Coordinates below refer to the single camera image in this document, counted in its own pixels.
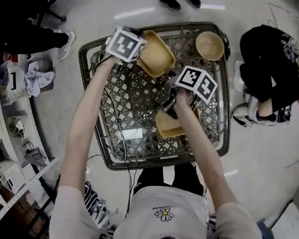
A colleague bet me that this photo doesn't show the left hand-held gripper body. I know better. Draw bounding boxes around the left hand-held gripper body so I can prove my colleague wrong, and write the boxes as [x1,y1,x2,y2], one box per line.
[103,23,150,65]

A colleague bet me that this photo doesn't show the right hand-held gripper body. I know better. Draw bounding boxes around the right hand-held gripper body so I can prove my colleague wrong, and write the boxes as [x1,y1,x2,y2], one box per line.
[161,63,221,123]

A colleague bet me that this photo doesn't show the tan round bowl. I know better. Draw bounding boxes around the tan round bowl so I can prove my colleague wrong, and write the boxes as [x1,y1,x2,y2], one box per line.
[194,30,227,62]

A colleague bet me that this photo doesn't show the person's left forearm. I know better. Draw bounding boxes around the person's left forearm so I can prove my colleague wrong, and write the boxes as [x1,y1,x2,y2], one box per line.
[58,52,119,194]

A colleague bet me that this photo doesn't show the person's right forearm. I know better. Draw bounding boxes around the person's right forearm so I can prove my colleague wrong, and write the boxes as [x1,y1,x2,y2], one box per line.
[166,103,248,214]

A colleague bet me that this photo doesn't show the person's right hand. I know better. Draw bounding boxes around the person's right hand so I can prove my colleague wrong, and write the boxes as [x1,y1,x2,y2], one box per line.
[172,88,197,117]

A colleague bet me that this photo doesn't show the brown lattice glass table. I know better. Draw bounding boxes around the brown lattice glass table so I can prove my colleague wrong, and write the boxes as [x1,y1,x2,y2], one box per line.
[67,8,242,181]

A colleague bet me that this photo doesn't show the black round stool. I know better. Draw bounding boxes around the black round stool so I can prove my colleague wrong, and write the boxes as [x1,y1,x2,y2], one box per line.
[219,33,233,61]

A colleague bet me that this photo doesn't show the grey bin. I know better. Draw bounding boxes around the grey bin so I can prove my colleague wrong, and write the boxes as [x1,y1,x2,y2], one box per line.
[26,57,57,93]

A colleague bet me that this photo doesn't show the black office chair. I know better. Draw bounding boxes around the black office chair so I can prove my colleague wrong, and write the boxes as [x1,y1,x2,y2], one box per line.
[16,0,74,31]

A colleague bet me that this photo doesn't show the crumpled white cloth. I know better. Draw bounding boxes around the crumpled white cloth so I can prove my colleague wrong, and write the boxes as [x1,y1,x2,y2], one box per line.
[22,60,57,99]

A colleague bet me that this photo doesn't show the person's black trousers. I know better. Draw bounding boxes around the person's black trousers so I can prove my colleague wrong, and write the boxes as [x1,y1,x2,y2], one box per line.
[133,157,209,199]

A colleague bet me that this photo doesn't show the white bag black mark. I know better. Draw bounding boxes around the white bag black mark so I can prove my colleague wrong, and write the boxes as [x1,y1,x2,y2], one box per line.
[3,61,31,99]

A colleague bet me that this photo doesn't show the white metal shelf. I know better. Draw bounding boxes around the white metal shelf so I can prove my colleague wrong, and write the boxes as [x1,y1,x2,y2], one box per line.
[0,55,67,239]

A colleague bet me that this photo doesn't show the plaid fabric pouch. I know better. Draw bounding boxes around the plaid fabric pouch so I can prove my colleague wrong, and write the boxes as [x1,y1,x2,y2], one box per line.
[24,145,49,167]

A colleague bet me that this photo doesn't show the person's white flower t-shirt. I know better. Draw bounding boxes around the person's white flower t-shirt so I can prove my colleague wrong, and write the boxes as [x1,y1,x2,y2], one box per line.
[48,174,269,239]

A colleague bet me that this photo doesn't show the white perforated basket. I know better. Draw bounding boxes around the white perforated basket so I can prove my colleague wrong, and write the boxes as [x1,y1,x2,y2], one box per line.
[0,159,28,195]

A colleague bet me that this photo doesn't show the white storage rack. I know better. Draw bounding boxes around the white storage rack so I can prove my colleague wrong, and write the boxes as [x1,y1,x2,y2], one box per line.
[267,179,299,239]

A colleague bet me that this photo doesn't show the black cable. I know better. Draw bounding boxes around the black cable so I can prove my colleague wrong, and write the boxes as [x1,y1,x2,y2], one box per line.
[120,164,138,216]

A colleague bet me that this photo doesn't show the black shoulder strap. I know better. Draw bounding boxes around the black shoulder strap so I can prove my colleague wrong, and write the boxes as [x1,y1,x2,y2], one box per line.
[205,220,224,239]

